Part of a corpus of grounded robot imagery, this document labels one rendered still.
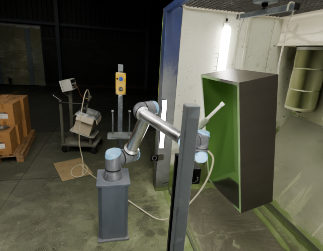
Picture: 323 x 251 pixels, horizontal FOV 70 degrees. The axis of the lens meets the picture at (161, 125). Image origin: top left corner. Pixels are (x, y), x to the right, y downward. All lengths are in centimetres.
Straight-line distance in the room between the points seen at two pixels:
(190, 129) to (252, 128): 120
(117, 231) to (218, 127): 147
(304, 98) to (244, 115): 136
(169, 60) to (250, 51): 102
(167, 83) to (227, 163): 115
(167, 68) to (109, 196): 153
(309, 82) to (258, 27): 87
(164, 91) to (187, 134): 198
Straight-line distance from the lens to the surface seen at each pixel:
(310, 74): 311
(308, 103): 315
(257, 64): 321
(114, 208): 234
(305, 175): 312
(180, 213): 97
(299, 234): 295
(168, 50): 273
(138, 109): 175
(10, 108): 446
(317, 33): 294
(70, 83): 432
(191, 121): 80
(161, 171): 312
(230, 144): 269
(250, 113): 191
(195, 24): 283
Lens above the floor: 181
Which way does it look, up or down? 18 degrees down
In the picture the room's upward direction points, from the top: 4 degrees clockwise
